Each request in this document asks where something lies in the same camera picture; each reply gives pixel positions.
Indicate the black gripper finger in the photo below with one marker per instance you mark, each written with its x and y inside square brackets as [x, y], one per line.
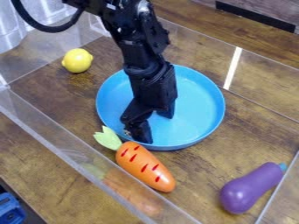
[134, 118]
[167, 112]

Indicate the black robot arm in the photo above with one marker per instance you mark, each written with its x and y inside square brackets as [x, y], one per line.
[142, 39]

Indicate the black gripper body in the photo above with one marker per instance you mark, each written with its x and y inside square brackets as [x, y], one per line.
[154, 86]

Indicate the yellow toy lemon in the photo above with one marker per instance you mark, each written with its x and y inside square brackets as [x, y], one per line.
[76, 60]

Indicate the purple toy eggplant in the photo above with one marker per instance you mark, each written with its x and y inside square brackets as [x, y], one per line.
[241, 193]

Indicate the clear acrylic tray wall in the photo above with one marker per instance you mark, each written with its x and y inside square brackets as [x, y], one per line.
[64, 174]

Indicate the blue round plate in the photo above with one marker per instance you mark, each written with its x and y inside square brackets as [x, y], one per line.
[199, 110]

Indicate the blue plastic object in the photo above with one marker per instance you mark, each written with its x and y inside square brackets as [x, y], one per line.
[11, 211]

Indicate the white checkered curtain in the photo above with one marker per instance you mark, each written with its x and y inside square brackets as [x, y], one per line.
[46, 11]

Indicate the orange toy carrot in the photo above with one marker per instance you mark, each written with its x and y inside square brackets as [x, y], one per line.
[136, 160]

